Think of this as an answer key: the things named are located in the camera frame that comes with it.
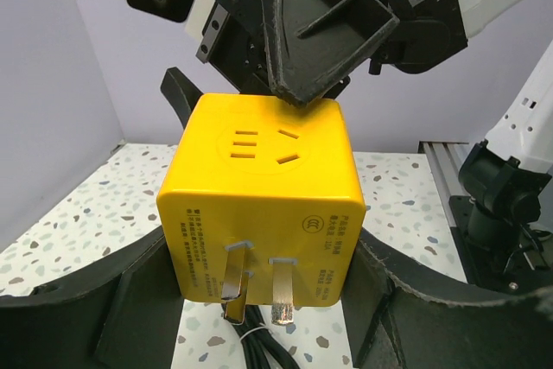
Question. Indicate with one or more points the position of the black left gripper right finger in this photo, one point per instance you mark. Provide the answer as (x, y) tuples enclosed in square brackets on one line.
[(402, 314)]

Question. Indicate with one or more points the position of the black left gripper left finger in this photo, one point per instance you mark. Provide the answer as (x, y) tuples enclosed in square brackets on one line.
[(122, 311)]

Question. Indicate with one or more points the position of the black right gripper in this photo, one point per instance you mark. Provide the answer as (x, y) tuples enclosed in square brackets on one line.
[(302, 50)]

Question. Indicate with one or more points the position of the yellow cube socket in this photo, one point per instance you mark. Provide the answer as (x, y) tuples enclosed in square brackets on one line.
[(261, 205)]

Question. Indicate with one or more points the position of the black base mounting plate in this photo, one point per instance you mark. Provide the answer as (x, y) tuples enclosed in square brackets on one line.
[(495, 255)]

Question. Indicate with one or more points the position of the aluminium rail frame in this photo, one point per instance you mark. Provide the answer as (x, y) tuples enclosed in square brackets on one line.
[(445, 160)]

